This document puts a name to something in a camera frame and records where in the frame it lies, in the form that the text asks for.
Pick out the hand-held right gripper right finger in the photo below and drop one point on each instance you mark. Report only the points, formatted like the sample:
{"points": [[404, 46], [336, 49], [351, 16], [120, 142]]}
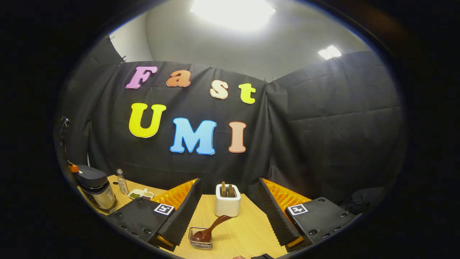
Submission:
{"points": [[275, 216]]}

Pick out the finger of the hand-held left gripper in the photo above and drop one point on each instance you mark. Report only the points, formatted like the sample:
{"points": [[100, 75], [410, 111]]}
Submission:
{"points": [[73, 168]]}

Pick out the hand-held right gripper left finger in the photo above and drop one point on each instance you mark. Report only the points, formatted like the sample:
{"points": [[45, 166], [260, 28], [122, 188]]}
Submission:
{"points": [[183, 216]]}

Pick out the brown wooden spoon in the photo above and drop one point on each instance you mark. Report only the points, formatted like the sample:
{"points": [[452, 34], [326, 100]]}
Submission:
{"points": [[202, 236]]}

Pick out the dark grey rice cooker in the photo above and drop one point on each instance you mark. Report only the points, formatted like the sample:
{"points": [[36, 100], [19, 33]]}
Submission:
{"points": [[97, 196]]}

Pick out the white toaster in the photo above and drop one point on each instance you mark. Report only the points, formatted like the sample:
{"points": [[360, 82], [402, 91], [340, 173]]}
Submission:
{"points": [[227, 207]]}

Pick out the divided white bean dish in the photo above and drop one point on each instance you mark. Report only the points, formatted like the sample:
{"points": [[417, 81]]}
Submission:
{"points": [[142, 194]]}

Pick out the brown toast slice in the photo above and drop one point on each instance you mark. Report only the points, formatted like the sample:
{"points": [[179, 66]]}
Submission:
{"points": [[223, 189], [231, 191]]}

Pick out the small clear glass bottle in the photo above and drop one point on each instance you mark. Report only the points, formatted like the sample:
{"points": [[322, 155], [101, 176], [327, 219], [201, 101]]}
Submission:
{"points": [[123, 185]]}

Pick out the black backdrop cloth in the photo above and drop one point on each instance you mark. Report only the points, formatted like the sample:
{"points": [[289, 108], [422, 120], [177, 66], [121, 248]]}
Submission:
{"points": [[323, 126]]}

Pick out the small ceiling light panel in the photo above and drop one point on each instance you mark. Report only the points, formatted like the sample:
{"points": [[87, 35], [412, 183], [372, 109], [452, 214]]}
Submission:
{"points": [[330, 52]]}

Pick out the large ceiling light panel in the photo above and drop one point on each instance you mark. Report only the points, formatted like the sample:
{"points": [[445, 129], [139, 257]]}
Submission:
{"points": [[233, 12]]}

